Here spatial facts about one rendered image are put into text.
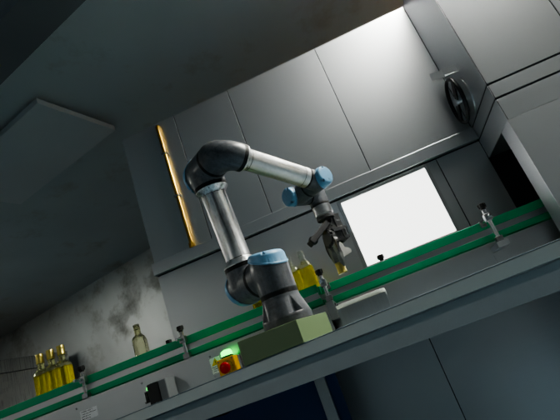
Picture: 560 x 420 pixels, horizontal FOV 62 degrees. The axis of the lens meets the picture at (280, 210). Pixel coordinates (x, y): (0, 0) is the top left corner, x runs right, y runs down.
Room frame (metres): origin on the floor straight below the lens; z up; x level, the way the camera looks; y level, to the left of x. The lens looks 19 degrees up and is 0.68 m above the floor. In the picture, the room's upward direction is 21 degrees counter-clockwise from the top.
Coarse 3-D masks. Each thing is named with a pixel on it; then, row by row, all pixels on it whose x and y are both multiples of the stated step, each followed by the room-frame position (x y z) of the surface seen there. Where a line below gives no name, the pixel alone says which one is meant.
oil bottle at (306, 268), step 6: (300, 264) 1.89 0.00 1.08; (306, 264) 1.88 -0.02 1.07; (300, 270) 1.89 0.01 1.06; (306, 270) 1.88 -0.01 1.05; (312, 270) 1.88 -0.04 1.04; (306, 276) 1.88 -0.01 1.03; (312, 276) 1.88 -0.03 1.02; (306, 282) 1.89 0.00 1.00; (312, 282) 1.88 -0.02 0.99; (318, 282) 1.91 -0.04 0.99
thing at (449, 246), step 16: (528, 208) 1.75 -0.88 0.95; (544, 208) 1.74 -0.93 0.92; (496, 224) 1.76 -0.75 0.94; (512, 224) 1.76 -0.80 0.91; (528, 224) 1.75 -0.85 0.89; (448, 240) 1.79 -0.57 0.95; (464, 240) 1.79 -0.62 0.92; (480, 240) 1.78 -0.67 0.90; (400, 256) 1.82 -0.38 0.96; (416, 256) 1.81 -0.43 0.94; (432, 256) 1.80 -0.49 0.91; (448, 256) 1.79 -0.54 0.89; (368, 272) 1.84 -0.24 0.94; (384, 272) 1.83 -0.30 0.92; (400, 272) 1.82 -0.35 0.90; (320, 288) 1.86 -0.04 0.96; (336, 288) 1.86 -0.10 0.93; (352, 288) 1.85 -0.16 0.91; (368, 288) 1.84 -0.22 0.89
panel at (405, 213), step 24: (384, 192) 1.97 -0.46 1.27; (408, 192) 1.96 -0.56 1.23; (432, 192) 1.95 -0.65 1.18; (360, 216) 1.99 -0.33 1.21; (384, 216) 1.98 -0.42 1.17; (408, 216) 1.96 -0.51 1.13; (432, 216) 1.95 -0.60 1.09; (360, 240) 2.00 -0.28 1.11; (384, 240) 1.98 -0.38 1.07; (408, 240) 1.97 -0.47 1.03
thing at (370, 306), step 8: (376, 296) 1.55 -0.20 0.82; (384, 296) 1.54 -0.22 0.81; (352, 304) 1.56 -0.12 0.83; (360, 304) 1.55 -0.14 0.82; (368, 304) 1.55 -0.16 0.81; (376, 304) 1.55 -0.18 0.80; (384, 304) 1.54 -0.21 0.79; (344, 312) 1.56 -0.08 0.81; (352, 312) 1.56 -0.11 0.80; (360, 312) 1.56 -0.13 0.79; (368, 312) 1.55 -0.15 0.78; (376, 312) 1.55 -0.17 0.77; (344, 320) 1.56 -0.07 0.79; (352, 320) 1.56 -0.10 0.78
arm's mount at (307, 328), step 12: (324, 312) 1.43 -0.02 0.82; (288, 324) 1.27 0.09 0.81; (300, 324) 1.27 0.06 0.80; (312, 324) 1.34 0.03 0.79; (324, 324) 1.41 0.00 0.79; (252, 336) 1.32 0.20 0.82; (264, 336) 1.31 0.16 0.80; (276, 336) 1.29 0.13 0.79; (288, 336) 1.28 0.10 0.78; (300, 336) 1.26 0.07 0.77; (312, 336) 1.32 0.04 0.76; (240, 348) 1.34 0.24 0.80; (252, 348) 1.33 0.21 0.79; (264, 348) 1.31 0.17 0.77; (276, 348) 1.30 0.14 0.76; (288, 348) 1.28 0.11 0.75; (252, 360) 1.33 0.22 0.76
